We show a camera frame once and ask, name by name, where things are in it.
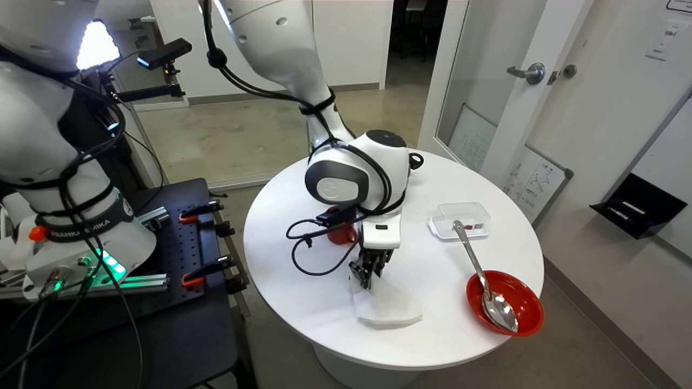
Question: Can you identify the metal serving spoon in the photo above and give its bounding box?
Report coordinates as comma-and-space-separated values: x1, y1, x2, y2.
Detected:
451, 219, 521, 334

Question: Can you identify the white towel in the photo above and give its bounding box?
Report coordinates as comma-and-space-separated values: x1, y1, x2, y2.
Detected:
351, 276, 424, 332

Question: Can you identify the long aluminium rail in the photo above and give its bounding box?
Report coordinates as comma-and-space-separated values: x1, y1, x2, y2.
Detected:
0, 269, 172, 303

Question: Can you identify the black camera stand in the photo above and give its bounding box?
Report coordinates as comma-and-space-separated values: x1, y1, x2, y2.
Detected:
60, 62, 190, 194

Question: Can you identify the red plastic bowl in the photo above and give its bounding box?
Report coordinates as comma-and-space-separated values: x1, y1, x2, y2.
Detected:
465, 269, 547, 340

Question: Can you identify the black robot workbench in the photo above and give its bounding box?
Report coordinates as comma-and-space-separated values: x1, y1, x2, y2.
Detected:
0, 178, 260, 389

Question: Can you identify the orange knob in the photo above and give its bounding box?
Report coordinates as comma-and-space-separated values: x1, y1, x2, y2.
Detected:
27, 222, 51, 246

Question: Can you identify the silver door lever handle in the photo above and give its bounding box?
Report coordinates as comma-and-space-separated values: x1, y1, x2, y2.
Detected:
506, 61, 547, 88

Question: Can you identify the small leaning whiteboard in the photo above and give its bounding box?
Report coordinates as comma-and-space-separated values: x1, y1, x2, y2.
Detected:
503, 144, 574, 225

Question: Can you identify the short aluminium rail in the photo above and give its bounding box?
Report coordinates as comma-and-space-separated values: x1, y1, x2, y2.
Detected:
132, 206, 172, 231

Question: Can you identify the white plate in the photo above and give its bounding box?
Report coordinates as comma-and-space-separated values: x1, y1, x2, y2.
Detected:
427, 200, 496, 241

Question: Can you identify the orange black bar clamp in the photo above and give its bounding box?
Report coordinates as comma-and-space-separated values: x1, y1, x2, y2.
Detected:
180, 255, 237, 291
177, 199, 227, 226

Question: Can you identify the white door with glass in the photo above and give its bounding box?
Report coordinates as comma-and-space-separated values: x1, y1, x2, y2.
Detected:
418, 0, 602, 194

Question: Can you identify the white light switch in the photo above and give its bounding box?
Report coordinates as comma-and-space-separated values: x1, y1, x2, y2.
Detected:
645, 24, 682, 65

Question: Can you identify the black wall file holder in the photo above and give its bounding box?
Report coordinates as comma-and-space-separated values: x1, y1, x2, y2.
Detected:
589, 170, 689, 241

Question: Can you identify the small silver door knob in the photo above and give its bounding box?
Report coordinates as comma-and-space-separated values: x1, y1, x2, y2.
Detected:
547, 62, 579, 86

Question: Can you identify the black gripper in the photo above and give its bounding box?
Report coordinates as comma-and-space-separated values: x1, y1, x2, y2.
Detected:
348, 245, 396, 291

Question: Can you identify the white table pedestal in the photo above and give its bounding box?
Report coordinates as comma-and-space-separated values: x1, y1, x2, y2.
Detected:
310, 344, 418, 389

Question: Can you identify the black stand-mounted camera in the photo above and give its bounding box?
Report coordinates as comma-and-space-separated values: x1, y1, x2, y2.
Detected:
137, 37, 194, 73

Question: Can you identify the bright LED light panel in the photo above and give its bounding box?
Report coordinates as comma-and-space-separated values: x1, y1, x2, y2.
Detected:
74, 20, 123, 73

